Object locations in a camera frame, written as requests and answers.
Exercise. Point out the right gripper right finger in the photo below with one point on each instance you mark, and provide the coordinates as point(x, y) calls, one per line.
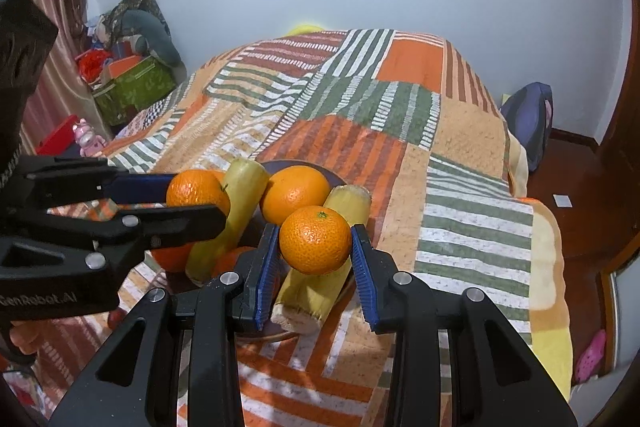
point(496, 380)

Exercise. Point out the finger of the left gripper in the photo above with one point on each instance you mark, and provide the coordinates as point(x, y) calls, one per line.
point(31, 238)
point(44, 182)

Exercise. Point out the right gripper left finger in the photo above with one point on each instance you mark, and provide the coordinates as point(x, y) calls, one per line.
point(133, 379)

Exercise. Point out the red tomato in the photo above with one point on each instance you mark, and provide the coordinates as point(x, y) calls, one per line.
point(172, 259)
point(227, 262)

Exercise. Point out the large orange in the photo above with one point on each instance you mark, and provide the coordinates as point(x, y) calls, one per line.
point(290, 189)
point(198, 187)

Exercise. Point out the small mandarin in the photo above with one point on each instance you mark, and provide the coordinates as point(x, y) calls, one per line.
point(315, 240)

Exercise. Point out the dark red plum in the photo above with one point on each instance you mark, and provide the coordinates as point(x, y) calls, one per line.
point(115, 317)

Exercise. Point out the left human hand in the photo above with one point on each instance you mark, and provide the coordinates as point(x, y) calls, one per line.
point(28, 336)

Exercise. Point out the red box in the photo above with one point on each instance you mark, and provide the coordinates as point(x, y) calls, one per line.
point(60, 139)

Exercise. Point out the pink toy figure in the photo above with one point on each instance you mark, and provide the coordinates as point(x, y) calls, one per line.
point(88, 140)

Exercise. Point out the pink slipper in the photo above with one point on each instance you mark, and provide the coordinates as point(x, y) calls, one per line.
point(590, 359)

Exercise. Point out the green cardboard box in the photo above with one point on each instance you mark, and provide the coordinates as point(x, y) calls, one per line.
point(141, 86)

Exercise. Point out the checkered quilt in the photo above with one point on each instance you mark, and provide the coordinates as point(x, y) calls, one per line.
point(147, 116)

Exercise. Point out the purple ceramic plate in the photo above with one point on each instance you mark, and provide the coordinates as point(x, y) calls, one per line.
point(179, 282)

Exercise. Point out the grey green pillow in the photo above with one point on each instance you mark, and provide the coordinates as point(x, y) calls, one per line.
point(152, 30)

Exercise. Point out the blue backpack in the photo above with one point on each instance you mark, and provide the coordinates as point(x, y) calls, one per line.
point(529, 115)

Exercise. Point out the striped patchwork bed cover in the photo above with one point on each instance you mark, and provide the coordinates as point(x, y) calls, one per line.
point(403, 115)

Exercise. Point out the yellow round cushion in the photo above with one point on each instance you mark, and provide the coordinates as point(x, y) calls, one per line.
point(302, 30)

